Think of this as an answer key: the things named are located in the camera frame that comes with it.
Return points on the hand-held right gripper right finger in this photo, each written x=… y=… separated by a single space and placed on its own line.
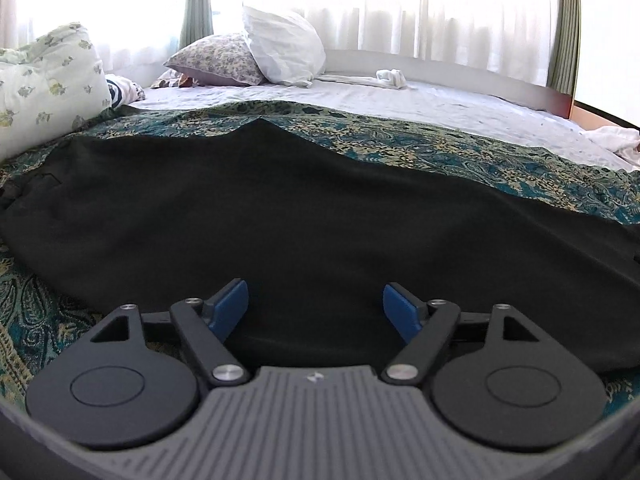
x=402 y=310

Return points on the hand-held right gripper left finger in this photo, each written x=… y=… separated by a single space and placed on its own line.
x=227 y=307

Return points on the black pants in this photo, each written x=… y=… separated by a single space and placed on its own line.
x=300 y=210

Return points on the teal paisley blanket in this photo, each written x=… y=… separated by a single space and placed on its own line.
x=400 y=140

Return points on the white bed sheet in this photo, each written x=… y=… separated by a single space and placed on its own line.
x=450 y=105

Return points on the knotted white cloth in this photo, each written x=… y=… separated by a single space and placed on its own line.
x=390 y=79

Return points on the navy patterned cloth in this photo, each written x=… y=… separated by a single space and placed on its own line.
x=122 y=91

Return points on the purple floral pillow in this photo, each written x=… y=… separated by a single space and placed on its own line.
x=220 y=60

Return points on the grey bed side panel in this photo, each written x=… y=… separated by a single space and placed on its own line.
x=475 y=72

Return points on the white pillow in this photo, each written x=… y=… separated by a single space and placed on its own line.
x=285 y=45

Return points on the crumpled white cloth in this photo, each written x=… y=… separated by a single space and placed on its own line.
x=617 y=142

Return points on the wooden headboard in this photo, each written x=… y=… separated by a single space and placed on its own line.
x=605 y=115

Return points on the green curtain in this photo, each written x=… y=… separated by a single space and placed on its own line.
x=196 y=5
x=564 y=30

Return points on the white sheer curtain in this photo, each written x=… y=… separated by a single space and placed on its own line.
x=425 y=5

